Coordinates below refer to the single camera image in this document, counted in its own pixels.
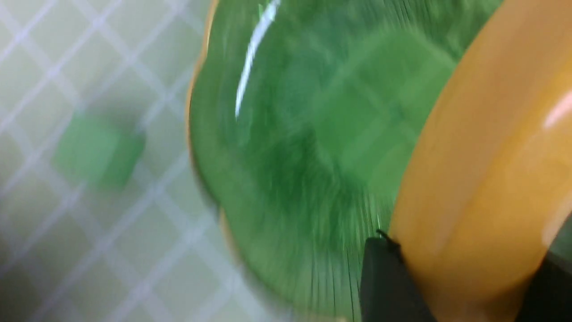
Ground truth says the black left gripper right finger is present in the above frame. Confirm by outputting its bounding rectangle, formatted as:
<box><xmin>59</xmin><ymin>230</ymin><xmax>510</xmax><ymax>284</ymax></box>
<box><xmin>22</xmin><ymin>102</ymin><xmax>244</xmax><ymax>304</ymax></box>
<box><xmin>516</xmin><ymin>253</ymin><xmax>572</xmax><ymax>322</ymax></box>

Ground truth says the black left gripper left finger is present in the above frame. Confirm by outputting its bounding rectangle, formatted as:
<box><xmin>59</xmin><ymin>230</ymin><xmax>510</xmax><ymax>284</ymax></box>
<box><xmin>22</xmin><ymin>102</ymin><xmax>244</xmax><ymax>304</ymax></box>
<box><xmin>360</xmin><ymin>230</ymin><xmax>436</xmax><ymax>322</ymax></box>

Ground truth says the yellow toy banana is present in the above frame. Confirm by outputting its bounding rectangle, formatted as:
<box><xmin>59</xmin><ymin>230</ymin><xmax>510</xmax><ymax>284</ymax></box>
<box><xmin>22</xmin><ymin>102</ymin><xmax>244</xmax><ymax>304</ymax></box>
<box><xmin>390</xmin><ymin>0</ymin><xmax>572</xmax><ymax>322</ymax></box>

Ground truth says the green leaf-shaped glass plate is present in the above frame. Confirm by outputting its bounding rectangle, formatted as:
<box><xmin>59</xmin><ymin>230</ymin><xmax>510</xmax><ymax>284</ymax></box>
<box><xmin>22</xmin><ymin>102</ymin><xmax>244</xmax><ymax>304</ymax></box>
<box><xmin>189</xmin><ymin>0</ymin><xmax>501</xmax><ymax>322</ymax></box>

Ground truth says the green checkered tablecloth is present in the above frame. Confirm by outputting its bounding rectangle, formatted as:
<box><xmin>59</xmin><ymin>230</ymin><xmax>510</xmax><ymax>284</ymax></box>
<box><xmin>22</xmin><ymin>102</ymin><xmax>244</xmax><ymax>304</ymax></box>
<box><xmin>1</xmin><ymin>0</ymin><xmax>296</xmax><ymax>322</ymax></box>

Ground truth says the green foam cube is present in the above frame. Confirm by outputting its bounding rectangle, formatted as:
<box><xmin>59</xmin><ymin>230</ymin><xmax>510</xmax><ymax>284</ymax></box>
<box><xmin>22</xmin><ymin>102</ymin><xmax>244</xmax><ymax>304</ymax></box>
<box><xmin>51</xmin><ymin>114</ymin><xmax>146</xmax><ymax>189</ymax></box>

